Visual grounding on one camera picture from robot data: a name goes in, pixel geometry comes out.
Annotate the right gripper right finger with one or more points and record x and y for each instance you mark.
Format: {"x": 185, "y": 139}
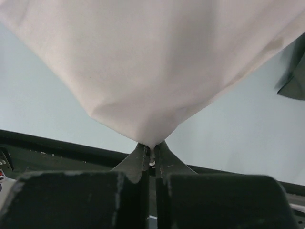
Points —
{"x": 188, "y": 200}

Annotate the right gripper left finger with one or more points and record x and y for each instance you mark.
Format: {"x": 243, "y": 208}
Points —
{"x": 115, "y": 199}

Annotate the folded dark grey t-shirt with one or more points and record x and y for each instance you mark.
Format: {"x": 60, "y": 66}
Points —
{"x": 294, "y": 84}

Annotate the white floral t-shirt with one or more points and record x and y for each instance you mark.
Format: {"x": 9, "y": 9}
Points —
{"x": 142, "y": 67}

